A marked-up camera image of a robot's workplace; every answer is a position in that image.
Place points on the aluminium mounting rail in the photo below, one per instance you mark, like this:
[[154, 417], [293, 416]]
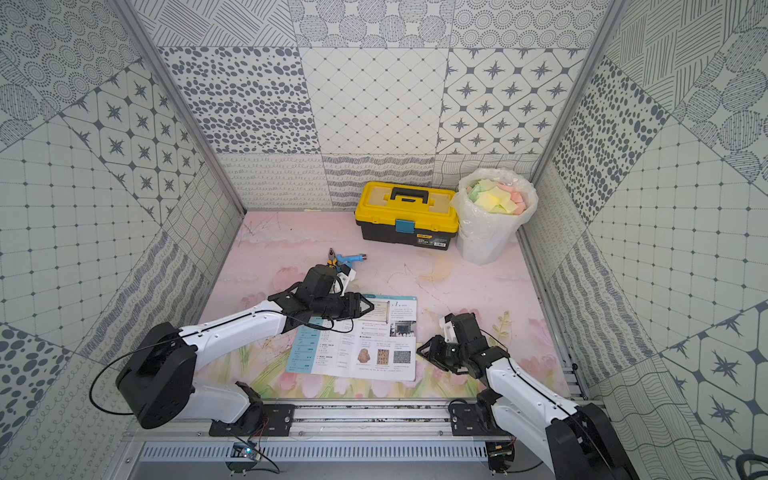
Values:
[[327, 420]]

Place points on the yellow black toolbox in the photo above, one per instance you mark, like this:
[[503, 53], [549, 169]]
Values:
[[407, 214]]

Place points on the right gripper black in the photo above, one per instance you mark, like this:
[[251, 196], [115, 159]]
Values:
[[434, 354]]

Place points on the right black connector with cable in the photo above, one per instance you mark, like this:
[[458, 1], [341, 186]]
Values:
[[501, 457]]

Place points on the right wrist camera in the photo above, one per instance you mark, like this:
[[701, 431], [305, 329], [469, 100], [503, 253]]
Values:
[[448, 330]]

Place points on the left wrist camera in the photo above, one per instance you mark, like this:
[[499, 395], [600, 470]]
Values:
[[345, 275]]

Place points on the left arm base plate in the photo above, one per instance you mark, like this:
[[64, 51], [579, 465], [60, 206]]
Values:
[[268, 420]]

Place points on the yellow handled pliers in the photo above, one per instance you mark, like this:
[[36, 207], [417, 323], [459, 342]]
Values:
[[332, 258]]

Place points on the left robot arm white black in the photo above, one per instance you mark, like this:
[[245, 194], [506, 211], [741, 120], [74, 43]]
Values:
[[159, 383]]

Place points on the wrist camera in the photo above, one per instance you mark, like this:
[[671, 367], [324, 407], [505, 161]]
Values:
[[345, 275], [448, 330]]

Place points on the white trash bin with bag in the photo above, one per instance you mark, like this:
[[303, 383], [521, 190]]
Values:
[[483, 236]]

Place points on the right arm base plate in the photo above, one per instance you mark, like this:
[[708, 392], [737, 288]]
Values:
[[473, 420]]

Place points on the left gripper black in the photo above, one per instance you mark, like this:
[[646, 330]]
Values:
[[349, 306]]

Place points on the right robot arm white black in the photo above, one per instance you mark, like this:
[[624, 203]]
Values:
[[573, 441]]

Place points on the discarded sticky notes pile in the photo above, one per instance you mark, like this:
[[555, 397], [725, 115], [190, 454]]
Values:
[[496, 197]]

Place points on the left circuit board with cable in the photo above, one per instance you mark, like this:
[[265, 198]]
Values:
[[246, 458]]

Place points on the art textbook with yellow cover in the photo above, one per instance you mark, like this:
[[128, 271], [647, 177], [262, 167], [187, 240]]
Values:
[[379, 346]]

